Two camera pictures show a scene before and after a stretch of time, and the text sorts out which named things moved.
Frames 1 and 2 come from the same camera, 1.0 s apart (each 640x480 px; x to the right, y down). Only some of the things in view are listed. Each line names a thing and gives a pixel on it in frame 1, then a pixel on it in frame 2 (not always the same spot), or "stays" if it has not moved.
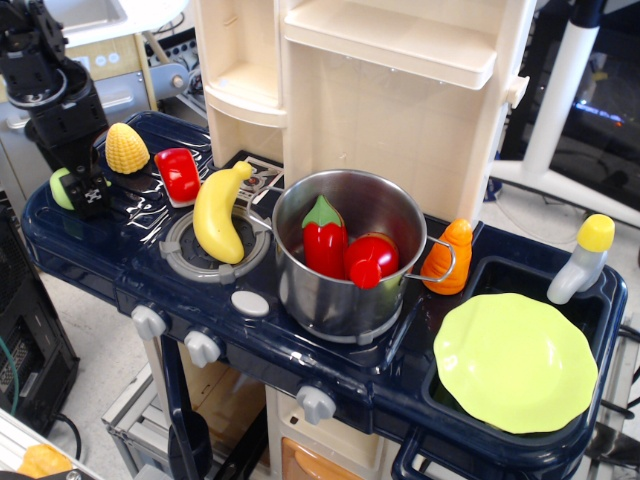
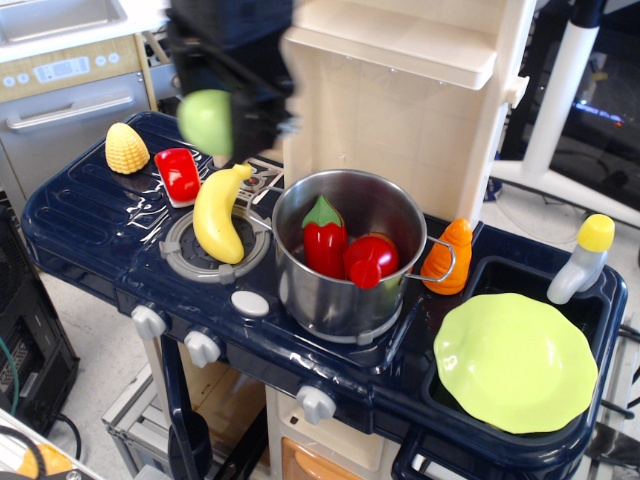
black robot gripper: [67, 119] → [243, 49]
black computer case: [38, 363] stays
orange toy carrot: [438, 261] stays
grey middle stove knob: [203, 349] stays
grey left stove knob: [149, 322] stays
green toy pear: [57, 188] → [205, 118]
